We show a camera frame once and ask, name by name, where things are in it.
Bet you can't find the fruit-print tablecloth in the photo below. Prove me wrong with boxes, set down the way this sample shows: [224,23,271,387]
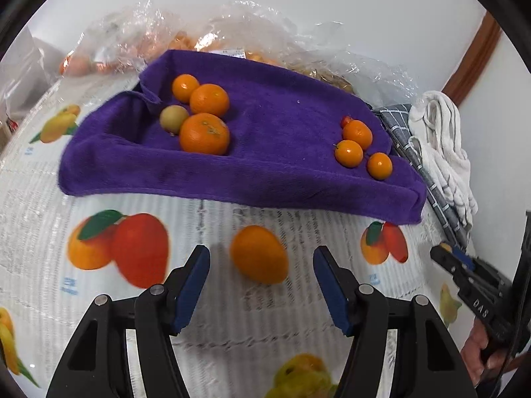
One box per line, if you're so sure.
[0,77,478,398]

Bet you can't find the purple towel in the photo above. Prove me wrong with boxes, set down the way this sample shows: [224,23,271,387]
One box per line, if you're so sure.
[58,49,428,225]

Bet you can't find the large crumpled clear plastic bag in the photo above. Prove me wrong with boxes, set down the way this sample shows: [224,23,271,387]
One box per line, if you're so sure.
[199,0,419,108]

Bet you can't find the person's right hand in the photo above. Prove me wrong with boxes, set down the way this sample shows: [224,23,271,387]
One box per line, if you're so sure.
[460,319,517,384]

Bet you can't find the small orange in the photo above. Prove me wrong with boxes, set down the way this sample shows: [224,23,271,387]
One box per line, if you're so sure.
[334,139,364,169]
[342,119,373,150]
[367,152,393,180]

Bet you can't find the white cloth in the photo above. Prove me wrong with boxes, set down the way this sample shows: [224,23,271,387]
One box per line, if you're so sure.
[409,90,479,227]

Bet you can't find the white plastic bag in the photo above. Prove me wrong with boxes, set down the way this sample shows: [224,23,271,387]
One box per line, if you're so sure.
[0,29,63,121]

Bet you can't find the medium orange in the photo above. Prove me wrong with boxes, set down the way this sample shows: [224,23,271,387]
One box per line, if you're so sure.
[172,74,200,103]

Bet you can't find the large orange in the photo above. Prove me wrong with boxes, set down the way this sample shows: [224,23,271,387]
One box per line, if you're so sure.
[190,84,230,118]
[230,225,289,285]
[179,113,230,156]

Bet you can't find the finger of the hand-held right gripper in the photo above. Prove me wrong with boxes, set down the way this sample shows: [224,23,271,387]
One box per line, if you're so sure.
[440,242,478,271]
[430,246,471,295]

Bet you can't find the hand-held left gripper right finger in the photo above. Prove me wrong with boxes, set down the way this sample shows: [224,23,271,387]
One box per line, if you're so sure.
[313,245,480,398]

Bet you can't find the yellow-green round fruit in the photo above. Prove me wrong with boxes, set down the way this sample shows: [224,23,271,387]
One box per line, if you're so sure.
[160,105,190,135]

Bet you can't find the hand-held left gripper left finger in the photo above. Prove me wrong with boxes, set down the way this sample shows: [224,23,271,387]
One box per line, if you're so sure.
[45,244,211,398]

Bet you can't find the grey checked cloth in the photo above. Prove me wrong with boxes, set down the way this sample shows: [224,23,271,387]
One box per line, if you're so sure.
[371,103,471,251]

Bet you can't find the brown wooden door frame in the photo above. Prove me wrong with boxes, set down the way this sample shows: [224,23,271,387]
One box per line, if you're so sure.
[442,10,502,106]

